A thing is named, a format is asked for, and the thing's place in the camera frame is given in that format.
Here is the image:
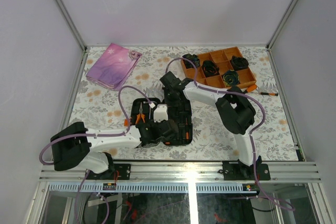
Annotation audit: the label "aluminium front rail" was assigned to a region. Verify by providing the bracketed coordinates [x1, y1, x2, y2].
[39, 161, 321, 184]

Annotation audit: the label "black rolled tape centre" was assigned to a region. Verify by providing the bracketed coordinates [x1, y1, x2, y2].
[202, 60, 219, 77]

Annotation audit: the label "orange black long-nose pliers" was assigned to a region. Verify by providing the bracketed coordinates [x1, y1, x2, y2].
[135, 103, 145, 124]

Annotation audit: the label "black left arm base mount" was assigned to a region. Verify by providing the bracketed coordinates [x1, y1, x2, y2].
[87, 163, 131, 180]

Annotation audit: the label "black green rolled tape front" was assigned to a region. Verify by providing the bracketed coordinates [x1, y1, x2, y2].
[222, 70, 240, 87]

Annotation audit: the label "black orange handled screwdriver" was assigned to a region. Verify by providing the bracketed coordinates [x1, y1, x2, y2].
[184, 119, 189, 140]

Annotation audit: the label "black plastic tool case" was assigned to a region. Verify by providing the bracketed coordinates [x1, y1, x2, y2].
[124, 97, 193, 147]

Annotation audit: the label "purple folded cloth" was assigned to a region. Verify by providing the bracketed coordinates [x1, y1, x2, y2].
[86, 44, 142, 91]

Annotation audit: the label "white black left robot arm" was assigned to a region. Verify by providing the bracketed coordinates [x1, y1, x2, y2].
[50, 120, 179, 179]

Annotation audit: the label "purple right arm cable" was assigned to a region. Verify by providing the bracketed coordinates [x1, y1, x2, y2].
[165, 57, 296, 212]

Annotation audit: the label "orange compartment tray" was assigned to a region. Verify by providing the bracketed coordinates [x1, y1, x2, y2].
[181, 47, 256, 89]

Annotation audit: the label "small black orange screwdriver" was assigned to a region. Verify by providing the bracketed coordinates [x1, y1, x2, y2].
[258, 92, 279, 97]

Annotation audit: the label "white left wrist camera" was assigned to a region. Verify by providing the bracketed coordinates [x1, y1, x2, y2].
[149, 102, 169, 123]

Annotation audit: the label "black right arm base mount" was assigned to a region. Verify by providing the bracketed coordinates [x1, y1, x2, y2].
[222, 156, 271, 181]

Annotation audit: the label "black rolled tape far right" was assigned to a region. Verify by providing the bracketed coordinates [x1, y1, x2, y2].
[230, 56, 249, 71]

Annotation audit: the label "black rolled tape far left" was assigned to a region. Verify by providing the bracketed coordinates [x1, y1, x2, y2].
[182, 54, 200, 69]

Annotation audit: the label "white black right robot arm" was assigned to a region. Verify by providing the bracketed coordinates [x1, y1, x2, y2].
[160, 71, 258, 179]

